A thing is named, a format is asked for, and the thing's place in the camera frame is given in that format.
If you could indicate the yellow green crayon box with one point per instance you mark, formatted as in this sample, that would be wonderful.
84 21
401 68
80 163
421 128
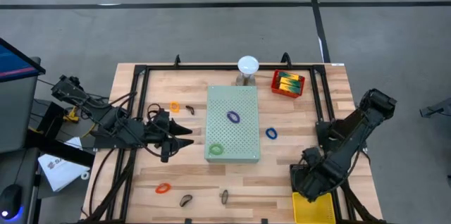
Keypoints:
291 89
291 82
289 75

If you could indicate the green perforated metal shelf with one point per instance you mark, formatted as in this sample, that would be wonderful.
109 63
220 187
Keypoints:
243 136

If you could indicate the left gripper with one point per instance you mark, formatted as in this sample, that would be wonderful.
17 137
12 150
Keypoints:
160 132

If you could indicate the monitor with blue screen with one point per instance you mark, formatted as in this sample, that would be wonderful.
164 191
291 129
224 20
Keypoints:
14 63

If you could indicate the dark grey side desk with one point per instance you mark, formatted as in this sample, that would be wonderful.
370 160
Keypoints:
26 171

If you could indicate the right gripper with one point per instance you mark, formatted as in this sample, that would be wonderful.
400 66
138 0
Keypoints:
319 178

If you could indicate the red plastic basket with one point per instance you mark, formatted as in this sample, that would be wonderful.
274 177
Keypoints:
273 86

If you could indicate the large white paper sheet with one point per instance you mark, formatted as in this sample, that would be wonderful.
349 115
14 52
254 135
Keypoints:
60 174

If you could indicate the black metal table frame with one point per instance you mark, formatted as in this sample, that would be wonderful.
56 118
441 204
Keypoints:
229 67

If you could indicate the white label sticker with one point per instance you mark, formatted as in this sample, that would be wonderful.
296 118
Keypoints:
337 64

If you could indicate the black floor stand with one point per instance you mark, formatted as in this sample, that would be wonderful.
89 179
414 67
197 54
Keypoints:
53 146

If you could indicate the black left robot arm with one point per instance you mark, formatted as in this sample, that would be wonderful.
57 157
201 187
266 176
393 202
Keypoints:
105 118

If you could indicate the yellow plastic basket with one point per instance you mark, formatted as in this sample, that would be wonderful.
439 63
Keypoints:
313 211

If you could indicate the black computer mouse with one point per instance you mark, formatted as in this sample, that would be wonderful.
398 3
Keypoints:
10 197

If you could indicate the white globe table lamp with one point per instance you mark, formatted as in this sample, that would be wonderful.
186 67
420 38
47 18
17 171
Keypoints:
248 65

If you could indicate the small white paper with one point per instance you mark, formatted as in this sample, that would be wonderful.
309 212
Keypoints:
74 143

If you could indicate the black plastic basket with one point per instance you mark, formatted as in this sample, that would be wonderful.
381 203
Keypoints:
292 181

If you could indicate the white tape roll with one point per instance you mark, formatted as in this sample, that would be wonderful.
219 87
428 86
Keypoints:
82 175

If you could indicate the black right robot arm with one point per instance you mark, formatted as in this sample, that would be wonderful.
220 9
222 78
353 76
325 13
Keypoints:
352 136

